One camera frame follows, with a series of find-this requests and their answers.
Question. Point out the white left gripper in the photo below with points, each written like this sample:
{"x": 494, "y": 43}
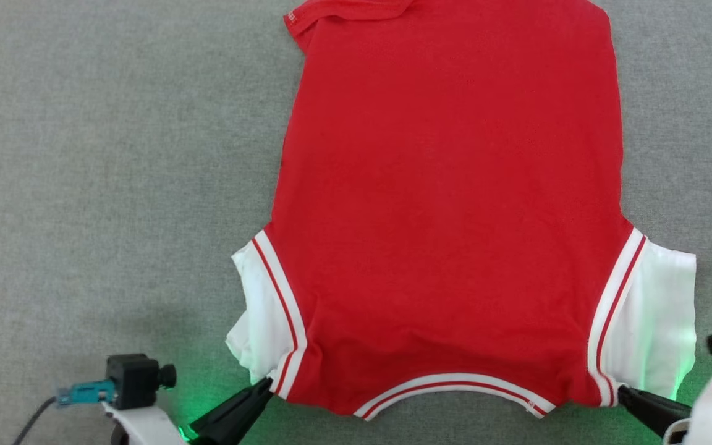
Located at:
{"x": 146, "y": 426}

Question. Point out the red white t-shirt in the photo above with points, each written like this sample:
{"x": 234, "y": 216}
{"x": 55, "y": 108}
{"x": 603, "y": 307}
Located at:
{"x": 449, "y": 216}

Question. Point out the grey fabric sofa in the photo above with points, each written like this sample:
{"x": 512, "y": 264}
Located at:
{"x": 84, "y": 123}

